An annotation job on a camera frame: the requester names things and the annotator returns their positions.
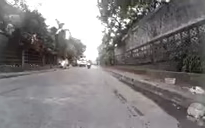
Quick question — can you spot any row of trees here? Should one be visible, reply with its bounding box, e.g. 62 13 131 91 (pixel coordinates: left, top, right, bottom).
0 0 88 66

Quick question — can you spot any pale rock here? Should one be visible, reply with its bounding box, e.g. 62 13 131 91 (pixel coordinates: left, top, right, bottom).
186 102 205 123

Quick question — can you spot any group of trees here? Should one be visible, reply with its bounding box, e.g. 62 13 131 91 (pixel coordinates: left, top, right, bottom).
96 0 171 67

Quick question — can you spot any white vehicle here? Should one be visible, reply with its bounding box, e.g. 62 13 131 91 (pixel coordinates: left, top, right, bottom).
77 57 88 68
58 58 71 70

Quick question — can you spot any pale block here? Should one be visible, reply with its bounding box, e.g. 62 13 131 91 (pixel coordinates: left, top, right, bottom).
164 77 177 85

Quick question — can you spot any dark fence on low wall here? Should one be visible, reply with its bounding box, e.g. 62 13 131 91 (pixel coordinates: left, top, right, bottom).
0 33 59 70

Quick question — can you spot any green bush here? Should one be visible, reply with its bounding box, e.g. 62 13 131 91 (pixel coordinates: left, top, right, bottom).
179 49 204 74

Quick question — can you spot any grey asphalt road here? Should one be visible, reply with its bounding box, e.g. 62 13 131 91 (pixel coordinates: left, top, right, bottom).
0 64 183 128

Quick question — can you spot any pavement with dark gutter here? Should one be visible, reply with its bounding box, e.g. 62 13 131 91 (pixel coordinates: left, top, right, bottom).
101 65 205 128

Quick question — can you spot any grey kerbside pavement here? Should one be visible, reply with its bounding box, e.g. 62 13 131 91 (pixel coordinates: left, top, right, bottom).
0 67 59 82

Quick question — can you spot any motorcycle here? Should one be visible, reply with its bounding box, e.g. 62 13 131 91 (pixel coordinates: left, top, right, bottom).
86 60 92 70

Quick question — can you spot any pale rubble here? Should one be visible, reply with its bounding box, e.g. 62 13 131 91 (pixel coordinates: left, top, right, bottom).
188 85 205 95

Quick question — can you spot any stone wall with lattice railing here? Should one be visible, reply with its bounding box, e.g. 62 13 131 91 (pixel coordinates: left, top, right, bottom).
113 0 205 75

